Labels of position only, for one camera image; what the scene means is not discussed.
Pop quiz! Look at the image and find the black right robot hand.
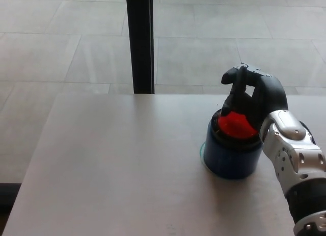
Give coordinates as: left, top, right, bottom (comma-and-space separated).
220, 63, 289, 131

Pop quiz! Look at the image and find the red push button blue base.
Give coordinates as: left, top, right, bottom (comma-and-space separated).
199, 109, 263, 180

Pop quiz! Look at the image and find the black vertical post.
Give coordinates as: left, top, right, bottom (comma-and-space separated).
125, 0, 155, 94

